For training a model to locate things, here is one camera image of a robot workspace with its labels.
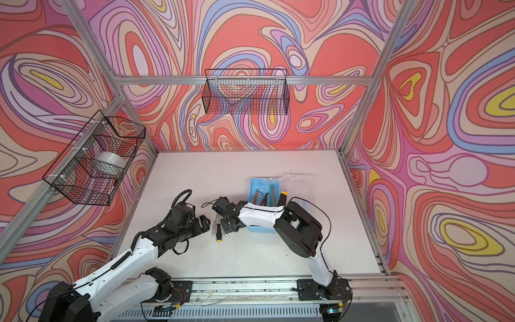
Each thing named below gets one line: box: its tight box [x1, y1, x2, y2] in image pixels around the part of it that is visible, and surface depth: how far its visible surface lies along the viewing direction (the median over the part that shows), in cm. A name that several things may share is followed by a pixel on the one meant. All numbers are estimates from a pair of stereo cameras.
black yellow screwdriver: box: [215, 213, 222, 243], surface depth 88 cm
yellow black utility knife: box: [277, 191, 288, 207], surface depth 92 cm
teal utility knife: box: [268, 183, 276, 207], surface depth 92 cm
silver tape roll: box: [93, 151, 127, 174], surface depth 74 cm
